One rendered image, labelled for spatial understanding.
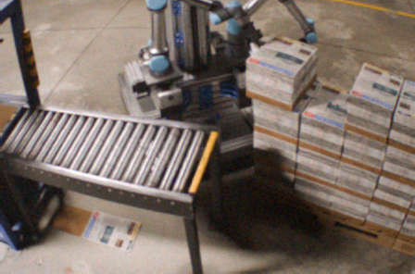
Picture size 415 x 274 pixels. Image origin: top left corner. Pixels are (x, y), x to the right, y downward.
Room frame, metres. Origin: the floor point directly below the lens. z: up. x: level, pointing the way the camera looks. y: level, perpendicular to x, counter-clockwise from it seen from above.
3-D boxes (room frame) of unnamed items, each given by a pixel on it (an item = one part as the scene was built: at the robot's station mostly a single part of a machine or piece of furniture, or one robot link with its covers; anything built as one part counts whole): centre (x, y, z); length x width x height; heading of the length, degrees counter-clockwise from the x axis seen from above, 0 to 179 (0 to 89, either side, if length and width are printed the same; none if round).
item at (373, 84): (1.95, -0.94, 1.06); 0.37 x 0.29 x 0.01; 145
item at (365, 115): (1.95, -0.94, 0.95); 0.38 x 0.29 x 0.23; 145
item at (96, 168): (1.92, 0.54, 0.77); 0.47 x 0.05 x 0.05; 163
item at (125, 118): (2.20, 0.59, 0.74); 1.34 x 0.05 x 0.12; 73
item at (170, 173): (1.81, 0.17, 0.77); 0.47 x 0.05 x 0.05; 163
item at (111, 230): (1.98, 0.69, 0.00); 0.37 x 0.28 x 0.01; 73
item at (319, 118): (2.03, -0.83, 0.42); 1.17 x 0.39 x 0.83; 54
